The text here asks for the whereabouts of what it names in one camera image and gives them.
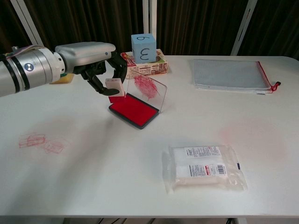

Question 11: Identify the clear plastic wipes packet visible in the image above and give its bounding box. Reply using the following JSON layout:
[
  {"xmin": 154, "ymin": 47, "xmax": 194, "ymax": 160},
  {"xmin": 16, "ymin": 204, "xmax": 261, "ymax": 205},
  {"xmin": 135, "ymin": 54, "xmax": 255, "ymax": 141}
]
[{"xmin": 162, "ymin": 144, "xmax": 249, "ymax": 195}]

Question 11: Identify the white partition frame post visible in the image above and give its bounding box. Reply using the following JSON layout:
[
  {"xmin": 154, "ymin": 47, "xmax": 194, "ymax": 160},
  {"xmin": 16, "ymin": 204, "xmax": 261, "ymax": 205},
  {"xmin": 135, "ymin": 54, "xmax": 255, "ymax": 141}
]
[
  {"xmin": 142, "ymin": 0, "xmax": 158, "ymax": 51},
  {"xmin": 230, "ymin": 0, "xmax": 258, "ymax": 56},
  {"xmin": 10, "ymin": 0, "xmax": 45, "ymax": 49}
]

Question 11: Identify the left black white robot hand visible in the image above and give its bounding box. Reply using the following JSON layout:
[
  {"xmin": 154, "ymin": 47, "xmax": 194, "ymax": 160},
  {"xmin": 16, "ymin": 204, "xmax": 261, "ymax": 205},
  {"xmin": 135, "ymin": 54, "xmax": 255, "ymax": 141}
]
[{"xmin": 55, "ymin": 42, "xmax": 128, "ymax": 96}]

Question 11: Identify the red ink pad clear lid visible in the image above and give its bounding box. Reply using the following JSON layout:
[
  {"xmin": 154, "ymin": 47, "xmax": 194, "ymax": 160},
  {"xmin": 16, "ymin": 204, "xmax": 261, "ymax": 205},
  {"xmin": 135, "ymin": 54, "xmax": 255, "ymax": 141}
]
[{"xmin": 108, "ymin": 71, "xmax": 168, "ymax": 130}]

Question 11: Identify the grey zip pouch red zipper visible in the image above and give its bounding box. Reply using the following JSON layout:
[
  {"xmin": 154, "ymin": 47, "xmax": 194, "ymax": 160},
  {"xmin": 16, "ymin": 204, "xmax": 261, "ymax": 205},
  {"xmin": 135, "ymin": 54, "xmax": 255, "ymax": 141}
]
[{"xmin": 190, "ymin": 58, "xmax": 281, "ymax": 95}]

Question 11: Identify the green yellow sponge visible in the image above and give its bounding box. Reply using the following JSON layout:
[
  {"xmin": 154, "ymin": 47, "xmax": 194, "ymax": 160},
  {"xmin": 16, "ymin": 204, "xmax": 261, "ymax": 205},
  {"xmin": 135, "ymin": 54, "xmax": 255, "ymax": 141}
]
[{"xmin": 51, "ymin": 73, "xmax": 73, "ymax": 84}]

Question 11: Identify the red white printed box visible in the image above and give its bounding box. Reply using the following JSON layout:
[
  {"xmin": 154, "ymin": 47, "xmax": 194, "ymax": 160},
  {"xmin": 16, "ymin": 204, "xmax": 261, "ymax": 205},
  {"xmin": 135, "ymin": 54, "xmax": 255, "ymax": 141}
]
[{"xmin": 120, "ymin": 49, "xmax": 170, "ymax": 79}]

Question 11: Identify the blue numbered foam cube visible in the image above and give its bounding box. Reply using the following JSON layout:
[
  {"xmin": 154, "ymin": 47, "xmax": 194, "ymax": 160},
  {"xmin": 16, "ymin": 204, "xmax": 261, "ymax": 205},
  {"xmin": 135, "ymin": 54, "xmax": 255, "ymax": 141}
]
[{"xmin": 130, "ymin": 34, "xmax": 157, "ymax": 64}]

